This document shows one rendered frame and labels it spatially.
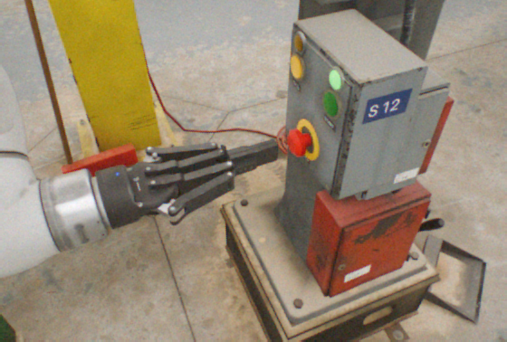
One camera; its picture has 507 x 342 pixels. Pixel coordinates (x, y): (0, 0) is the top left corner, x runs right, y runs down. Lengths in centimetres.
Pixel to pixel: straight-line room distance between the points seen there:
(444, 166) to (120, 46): 145
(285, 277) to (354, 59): 85
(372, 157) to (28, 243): 42
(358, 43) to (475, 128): 188
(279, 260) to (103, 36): 101
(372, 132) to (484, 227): 143
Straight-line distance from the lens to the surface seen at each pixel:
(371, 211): 103
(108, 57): 177
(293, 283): 127
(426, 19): 90
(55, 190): 55
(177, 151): 60
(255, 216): 140
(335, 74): 51
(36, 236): 54
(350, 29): 60
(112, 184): 54
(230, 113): 225
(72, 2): 167
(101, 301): 165
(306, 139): 62
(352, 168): 59
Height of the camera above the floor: 139
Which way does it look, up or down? 44 degrees down
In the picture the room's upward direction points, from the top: straight up
